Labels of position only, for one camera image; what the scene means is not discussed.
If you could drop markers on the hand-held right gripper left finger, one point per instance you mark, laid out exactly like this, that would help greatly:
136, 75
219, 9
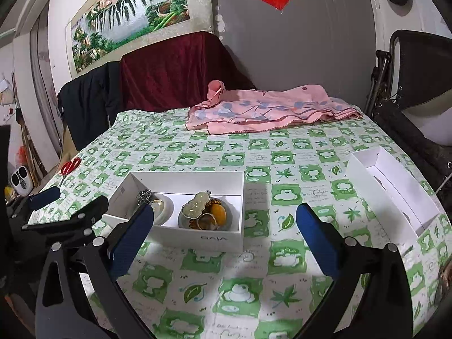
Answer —
132, 240

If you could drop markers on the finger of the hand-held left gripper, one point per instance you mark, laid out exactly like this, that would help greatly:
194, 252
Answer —
44, 197
84, 215

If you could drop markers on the white electric device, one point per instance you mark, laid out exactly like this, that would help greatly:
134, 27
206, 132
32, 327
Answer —
21, 182

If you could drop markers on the black folding chair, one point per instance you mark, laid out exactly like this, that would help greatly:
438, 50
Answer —
416, 67

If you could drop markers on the amber pendant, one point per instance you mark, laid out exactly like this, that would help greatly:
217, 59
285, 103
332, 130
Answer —
217, 216

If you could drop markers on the landscape painting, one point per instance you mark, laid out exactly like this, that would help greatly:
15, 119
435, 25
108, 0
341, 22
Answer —
134, 7

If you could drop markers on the white cardboard box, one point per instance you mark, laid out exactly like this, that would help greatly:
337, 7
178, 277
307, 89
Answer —
197, 238

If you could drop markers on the grey-green dish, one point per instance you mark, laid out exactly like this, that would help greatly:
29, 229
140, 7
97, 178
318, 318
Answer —
229, 219

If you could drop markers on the silver heart pendant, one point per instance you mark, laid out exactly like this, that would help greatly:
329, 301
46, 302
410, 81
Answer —
159, 206

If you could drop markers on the dark red cloth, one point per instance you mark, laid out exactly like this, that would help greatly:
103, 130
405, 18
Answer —
169, 74

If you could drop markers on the green patterned tablecloth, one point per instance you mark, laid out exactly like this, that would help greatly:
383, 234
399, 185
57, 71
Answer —
212, 289

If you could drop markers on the black jacket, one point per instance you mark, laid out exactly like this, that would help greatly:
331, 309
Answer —
88, 106

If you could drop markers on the white bangle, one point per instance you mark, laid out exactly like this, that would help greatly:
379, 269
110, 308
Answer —
166, 215

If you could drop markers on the jade gourd pendant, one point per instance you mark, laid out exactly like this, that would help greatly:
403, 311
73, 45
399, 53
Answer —
196, 204

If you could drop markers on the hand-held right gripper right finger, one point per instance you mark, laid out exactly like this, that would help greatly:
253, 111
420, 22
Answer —
317, 240

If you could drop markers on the pink floral cloth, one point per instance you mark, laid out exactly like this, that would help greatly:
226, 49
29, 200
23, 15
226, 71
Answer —
265, 113

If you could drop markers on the white box lid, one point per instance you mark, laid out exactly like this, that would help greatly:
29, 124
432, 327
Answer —
395, 183

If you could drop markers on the red scissors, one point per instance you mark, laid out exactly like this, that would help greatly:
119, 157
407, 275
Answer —
70, 166

